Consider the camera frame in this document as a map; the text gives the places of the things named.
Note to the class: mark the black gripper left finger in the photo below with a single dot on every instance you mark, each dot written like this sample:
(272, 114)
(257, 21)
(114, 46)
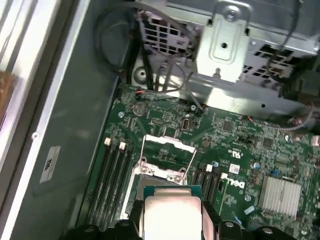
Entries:
(137, 215)

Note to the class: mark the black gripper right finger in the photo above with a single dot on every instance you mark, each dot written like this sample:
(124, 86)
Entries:
(215, 217)

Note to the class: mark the silver green CPU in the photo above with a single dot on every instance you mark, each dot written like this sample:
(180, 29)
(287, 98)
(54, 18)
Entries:
(172, 217)

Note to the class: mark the metal socket cover frame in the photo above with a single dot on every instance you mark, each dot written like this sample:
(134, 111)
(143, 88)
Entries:
(172, 143)

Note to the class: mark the CPU socket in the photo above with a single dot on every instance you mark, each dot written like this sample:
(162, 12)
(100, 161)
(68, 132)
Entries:
(130, 195)

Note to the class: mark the RAM slot black clips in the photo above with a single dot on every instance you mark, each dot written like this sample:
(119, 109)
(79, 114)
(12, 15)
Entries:
(106, 175)
(197, 177)
(123, 175)
(213, 186)

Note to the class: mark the silver finned chipset heatsink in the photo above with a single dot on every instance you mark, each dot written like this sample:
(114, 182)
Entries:
(280, 196)

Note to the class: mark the green motherboard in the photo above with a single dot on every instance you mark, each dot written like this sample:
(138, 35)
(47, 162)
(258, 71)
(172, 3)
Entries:
(250, 150)

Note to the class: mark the black pin header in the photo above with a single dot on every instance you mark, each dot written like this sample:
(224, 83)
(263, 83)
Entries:
(157, 121)

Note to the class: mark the internal USB port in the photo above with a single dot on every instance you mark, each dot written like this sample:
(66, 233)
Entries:
(186, 124)

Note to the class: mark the round coin cell battery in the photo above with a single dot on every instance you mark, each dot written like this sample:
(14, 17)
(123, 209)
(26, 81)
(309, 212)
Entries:
(138, 109)

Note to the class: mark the black open PC case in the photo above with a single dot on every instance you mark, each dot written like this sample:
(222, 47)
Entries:
(75, 125)

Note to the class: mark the silver metal drive cage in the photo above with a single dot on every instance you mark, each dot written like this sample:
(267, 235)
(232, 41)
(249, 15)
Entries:
(225, 32)

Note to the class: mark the white case wall sticker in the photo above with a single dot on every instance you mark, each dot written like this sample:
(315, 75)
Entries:
(50, 165)

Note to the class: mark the brown square base plate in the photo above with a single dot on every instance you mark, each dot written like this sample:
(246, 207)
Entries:
(7, 100)

